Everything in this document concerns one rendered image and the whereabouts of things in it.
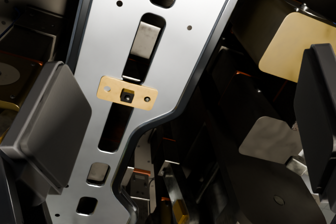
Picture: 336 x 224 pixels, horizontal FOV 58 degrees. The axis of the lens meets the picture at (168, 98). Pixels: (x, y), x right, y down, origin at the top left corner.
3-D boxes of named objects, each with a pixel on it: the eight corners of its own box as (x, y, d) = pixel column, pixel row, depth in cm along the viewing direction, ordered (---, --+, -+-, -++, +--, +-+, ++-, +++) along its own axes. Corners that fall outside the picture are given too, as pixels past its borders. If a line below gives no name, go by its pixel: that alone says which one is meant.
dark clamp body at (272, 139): (204, 16, 70) (261, 113, 38) (248, 32, 73) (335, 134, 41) (191, 44, 74) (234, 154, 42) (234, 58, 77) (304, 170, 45)
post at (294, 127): (227, 1, 68) (314, 98, 35) (246, 9, 70) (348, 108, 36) (217, 22, 71) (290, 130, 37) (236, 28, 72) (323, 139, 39)
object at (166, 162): (155, 79, 78) (164, 160, 54) (166, 82, 79) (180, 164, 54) (150, 92, 80) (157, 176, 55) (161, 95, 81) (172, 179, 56)
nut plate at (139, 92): (95, 96, 44) (94, 101, 43) (102, 74, 42) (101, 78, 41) (150, 110, 46) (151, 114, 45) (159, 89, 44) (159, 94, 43)
